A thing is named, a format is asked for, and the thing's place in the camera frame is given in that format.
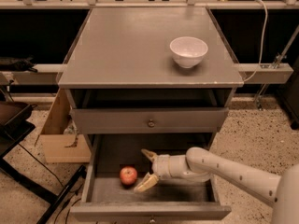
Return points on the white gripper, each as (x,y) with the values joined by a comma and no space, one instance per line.
(161,167)

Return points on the red apple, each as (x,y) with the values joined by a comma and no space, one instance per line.
(128,175)

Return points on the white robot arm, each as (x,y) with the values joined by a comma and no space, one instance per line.
(281,192)

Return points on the grey open middle drawer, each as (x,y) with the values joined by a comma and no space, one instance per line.
(104,198)

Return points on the grey top drawer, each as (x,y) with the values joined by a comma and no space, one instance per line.
(135,120)

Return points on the grey wooden drawer cabinet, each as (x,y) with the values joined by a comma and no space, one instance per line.
(123,60)

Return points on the round brass top knob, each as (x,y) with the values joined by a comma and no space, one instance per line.
(151,123)

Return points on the cardboard box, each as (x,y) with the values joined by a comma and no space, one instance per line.
(59,138)

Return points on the white ceramic bowl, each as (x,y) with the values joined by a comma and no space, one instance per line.
(188,51)

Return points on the black metal stand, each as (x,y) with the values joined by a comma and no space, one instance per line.
(14,127)

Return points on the metal frame rail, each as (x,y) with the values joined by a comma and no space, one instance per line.
(49,74)

